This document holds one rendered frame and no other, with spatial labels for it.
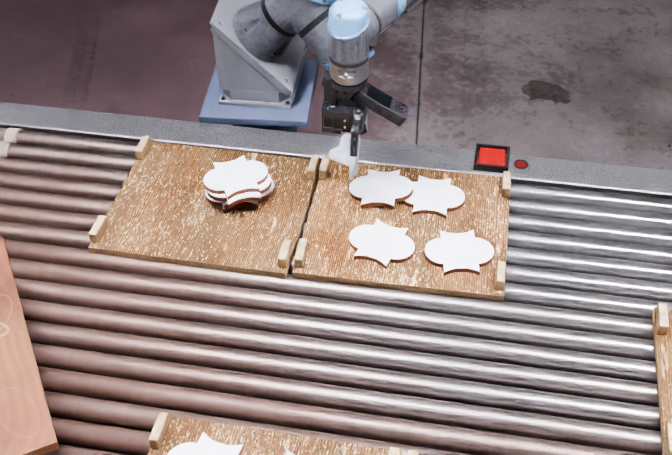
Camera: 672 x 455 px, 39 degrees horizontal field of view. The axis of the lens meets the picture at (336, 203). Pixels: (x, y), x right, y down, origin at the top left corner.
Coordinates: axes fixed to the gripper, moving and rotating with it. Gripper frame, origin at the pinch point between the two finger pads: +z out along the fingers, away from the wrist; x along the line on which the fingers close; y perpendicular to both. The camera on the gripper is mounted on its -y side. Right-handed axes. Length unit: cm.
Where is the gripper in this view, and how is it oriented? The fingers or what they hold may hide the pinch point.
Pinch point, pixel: (360, 157)
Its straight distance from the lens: 198.8
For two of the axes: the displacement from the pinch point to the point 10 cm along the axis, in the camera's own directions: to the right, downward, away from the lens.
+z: 0.2, 7.4, 6.7
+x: -1.7, 6.7, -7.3
